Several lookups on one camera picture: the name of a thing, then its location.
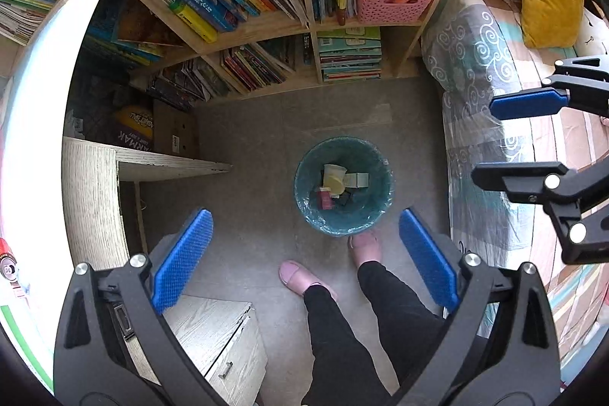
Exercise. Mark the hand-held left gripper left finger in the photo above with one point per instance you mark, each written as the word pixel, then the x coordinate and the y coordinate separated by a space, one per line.
pixel 183 258

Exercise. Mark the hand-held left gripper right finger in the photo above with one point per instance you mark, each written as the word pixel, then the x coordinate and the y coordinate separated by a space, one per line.
pixel 428 258

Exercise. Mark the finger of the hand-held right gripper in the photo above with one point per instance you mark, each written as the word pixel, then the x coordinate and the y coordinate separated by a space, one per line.
pixel 523 182
pixel 528 102

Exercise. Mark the teal lined trash bin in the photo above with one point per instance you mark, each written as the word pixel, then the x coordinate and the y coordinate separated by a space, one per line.
pixel 371 215

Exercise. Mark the black rectangular case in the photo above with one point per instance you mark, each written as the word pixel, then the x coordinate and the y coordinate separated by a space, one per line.
pixel 343 200

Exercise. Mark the small white box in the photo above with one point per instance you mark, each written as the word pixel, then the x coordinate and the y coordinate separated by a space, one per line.
pixel 358 180

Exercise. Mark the small red box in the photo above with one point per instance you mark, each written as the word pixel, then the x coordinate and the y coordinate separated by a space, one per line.
pixel 325 199

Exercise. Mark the white paper cup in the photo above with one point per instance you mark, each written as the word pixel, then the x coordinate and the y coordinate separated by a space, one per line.
pixel 334 172

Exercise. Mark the red drink can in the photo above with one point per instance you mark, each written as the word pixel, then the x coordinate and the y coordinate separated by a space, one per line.
pixel 7 258

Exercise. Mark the pink slipper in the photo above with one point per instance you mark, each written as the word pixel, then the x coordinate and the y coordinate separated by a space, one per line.
pixel 366 246
pixel 297 277

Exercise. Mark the light wood drawer cabinet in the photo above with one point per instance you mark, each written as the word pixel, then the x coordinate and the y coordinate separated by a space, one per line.
pixel 223 339

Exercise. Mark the light wood desk panel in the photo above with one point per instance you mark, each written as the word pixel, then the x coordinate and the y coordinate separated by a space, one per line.
pixel 90 196

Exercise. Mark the person's black trousers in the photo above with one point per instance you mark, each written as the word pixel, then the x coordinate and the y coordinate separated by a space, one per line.
pixel 342 349

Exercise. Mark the brown cardboard box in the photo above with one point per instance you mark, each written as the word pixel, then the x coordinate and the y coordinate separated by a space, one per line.
pixel 173 130

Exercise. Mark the purple box with yellow label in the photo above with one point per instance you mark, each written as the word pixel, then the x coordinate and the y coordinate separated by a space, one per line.
pixel 133 125

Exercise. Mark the pile of dark magazines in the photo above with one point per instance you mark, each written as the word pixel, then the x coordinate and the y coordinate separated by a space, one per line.
pixel 185 82

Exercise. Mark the stack of teal books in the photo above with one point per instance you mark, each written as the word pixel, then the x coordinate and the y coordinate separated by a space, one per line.
pixel 349 54

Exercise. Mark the leaning comic books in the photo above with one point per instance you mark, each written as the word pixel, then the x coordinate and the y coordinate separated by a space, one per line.
pixel 257 66

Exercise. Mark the books under desk level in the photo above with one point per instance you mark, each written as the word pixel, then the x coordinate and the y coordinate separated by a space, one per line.
pixel 138 30

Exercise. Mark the wooden bookshelf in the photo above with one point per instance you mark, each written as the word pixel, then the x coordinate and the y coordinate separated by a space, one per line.
pixel 285 28

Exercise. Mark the row of thin magazines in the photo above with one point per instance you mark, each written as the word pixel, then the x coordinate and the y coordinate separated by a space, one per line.
pixel 21 13

